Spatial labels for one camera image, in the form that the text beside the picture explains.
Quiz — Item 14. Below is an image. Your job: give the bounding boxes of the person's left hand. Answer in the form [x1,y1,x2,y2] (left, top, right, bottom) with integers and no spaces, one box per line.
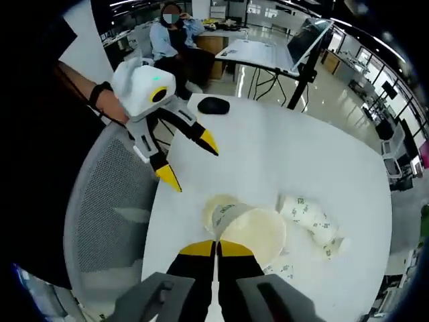
[100,89,130,124]

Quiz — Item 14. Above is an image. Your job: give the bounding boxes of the small black monitor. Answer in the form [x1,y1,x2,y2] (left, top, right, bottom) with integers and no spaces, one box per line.
[381,80,397,99]

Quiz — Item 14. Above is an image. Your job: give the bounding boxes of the white paper cup green print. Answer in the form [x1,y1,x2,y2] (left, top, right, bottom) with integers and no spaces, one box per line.
[210,202,288,269]
[202,193,243,233]
[275,194,338,244]
[263,256,296,282]
[320,234,350,261]

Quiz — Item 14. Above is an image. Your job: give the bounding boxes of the pink monitor screen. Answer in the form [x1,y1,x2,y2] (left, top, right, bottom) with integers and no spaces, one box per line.
[414,140,429,167]

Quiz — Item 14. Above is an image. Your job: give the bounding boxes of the black computer mouse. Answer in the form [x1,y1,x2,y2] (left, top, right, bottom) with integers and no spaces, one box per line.
[196,97,231,115]

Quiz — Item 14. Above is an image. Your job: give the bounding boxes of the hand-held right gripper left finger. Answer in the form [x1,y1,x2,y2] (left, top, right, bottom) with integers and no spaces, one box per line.
[110,239,216,322]

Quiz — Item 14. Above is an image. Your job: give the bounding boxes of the monitor on stand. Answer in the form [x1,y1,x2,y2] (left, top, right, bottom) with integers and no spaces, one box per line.
[287,18,335,73]

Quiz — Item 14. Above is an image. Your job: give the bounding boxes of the grey mesh office chair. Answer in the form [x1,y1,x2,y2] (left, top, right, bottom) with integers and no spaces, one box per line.
[63,123,175,296]

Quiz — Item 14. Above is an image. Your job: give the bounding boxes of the black monitor stand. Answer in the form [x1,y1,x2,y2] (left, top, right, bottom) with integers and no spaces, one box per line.
[286,40,318,110]

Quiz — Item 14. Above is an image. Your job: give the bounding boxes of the wooden cabinet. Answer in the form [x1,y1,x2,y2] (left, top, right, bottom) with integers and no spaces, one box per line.
[196,33,231,81]

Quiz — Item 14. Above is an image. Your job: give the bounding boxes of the white office chair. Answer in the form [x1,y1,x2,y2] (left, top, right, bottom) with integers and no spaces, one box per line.
[381,133,414,182]

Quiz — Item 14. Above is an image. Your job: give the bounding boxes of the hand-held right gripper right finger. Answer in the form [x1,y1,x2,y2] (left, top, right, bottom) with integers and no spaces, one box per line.
[216,240,324,322]

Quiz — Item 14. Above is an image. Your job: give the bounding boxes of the black wristband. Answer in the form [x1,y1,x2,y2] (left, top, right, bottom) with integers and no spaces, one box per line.
[89,81,114,111]

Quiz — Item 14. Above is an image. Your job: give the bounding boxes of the person's dark clothing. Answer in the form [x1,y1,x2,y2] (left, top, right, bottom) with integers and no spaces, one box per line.
[0,19,113,291]

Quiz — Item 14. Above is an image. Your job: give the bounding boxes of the white side desk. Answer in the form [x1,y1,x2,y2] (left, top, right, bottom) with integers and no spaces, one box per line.
[214,38,300,81]

